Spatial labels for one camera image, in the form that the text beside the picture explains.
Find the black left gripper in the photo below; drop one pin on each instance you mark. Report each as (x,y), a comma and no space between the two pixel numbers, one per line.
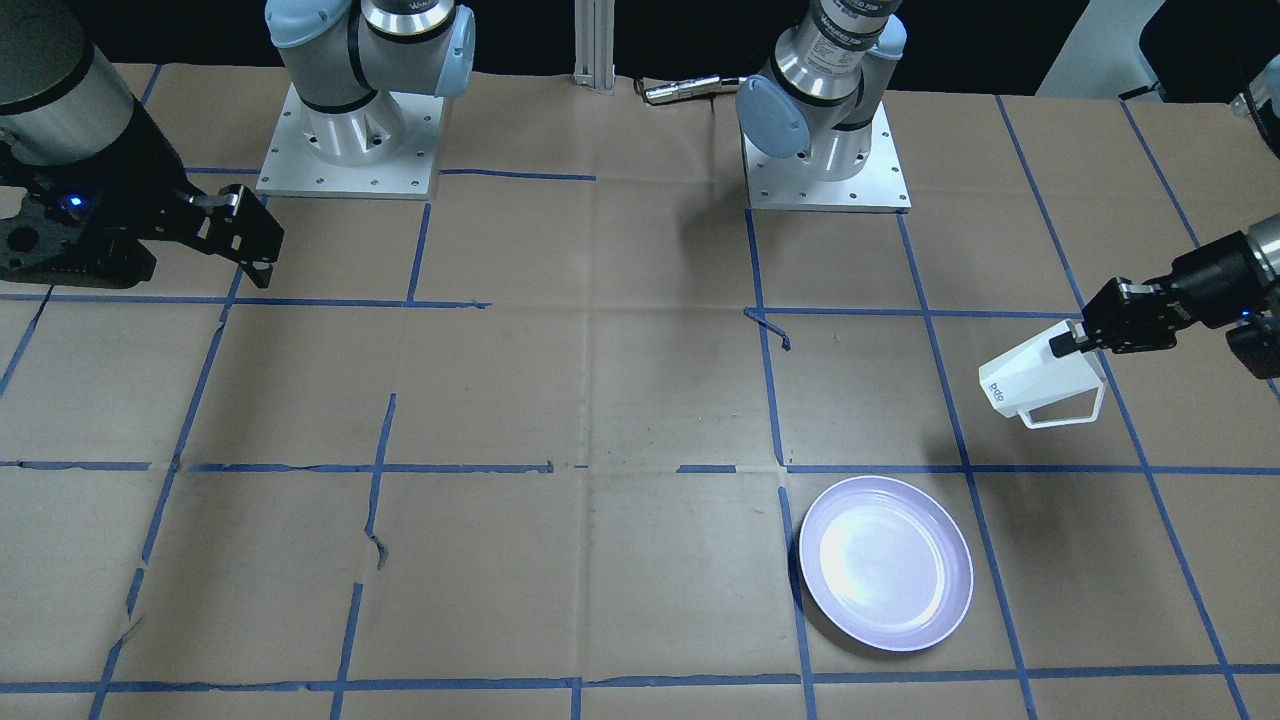
(1208,278)

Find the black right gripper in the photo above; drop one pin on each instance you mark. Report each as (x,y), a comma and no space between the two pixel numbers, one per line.
(138,178)

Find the white geometric cup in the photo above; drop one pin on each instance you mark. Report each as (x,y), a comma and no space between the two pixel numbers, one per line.
(1028,377)

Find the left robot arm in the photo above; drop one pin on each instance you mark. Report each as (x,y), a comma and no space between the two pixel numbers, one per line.
(815,140)

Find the lilac plate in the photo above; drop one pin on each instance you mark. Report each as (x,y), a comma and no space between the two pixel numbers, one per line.
(886,563)

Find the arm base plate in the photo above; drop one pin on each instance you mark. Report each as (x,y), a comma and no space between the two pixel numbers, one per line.
(387,150)
(857,171)

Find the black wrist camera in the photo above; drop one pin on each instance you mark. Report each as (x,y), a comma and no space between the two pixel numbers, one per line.
(1255,343)

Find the aluminium frame post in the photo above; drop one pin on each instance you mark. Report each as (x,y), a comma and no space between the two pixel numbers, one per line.
(593,38)

